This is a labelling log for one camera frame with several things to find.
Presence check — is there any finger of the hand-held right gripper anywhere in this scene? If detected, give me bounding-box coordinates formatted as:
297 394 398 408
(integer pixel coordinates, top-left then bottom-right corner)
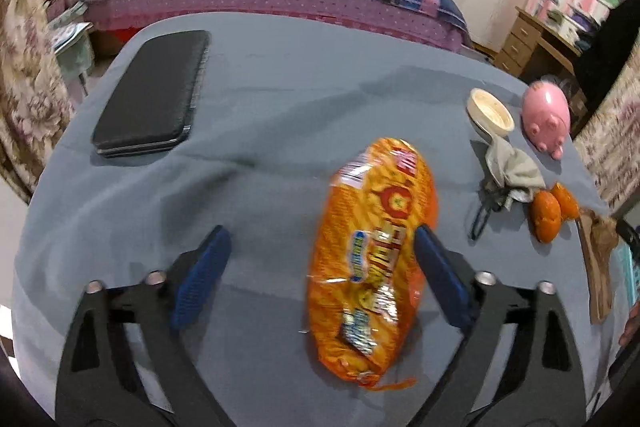
615 218 640 259

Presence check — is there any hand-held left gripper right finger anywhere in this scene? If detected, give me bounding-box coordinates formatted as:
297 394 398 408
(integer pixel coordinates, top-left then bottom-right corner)
410 225 586 427

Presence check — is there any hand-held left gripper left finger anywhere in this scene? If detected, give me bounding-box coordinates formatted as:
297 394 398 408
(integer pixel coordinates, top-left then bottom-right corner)
55 225 232 427

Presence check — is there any teal plastic basket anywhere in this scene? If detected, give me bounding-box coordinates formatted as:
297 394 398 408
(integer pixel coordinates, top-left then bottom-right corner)
612 241 640 309

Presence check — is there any orange snack packet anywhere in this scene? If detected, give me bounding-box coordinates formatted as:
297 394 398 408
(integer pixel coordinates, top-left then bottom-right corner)
305 136 440 392

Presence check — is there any person's right hand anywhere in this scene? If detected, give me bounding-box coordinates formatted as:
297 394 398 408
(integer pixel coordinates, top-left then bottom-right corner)
618 301 640 349

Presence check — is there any grey face mask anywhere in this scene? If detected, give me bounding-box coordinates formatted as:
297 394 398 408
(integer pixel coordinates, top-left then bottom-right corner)
468 136 547 242

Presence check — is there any pink piggy bank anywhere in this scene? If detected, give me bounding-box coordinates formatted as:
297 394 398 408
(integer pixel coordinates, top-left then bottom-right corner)
521 79 573 160

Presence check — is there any small cream bowl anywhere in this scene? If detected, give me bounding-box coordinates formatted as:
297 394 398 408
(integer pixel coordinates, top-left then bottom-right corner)
466 88 515 142

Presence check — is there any dark cloth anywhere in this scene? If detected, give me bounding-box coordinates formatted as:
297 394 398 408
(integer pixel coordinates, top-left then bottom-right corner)
572 0 640 134

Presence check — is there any grey-blue tablecloth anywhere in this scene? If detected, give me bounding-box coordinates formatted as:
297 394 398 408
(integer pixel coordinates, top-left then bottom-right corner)
12 11 632 427

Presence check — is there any wooden desk with drawers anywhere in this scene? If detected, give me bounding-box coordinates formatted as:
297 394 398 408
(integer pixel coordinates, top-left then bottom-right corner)
497 6 589 81

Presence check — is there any white box on desk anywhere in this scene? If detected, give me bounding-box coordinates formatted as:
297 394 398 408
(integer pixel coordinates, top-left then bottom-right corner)
546 8 577 28

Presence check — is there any small side stool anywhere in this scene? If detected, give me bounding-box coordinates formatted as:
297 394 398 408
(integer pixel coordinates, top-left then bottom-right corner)
49 18 97 96

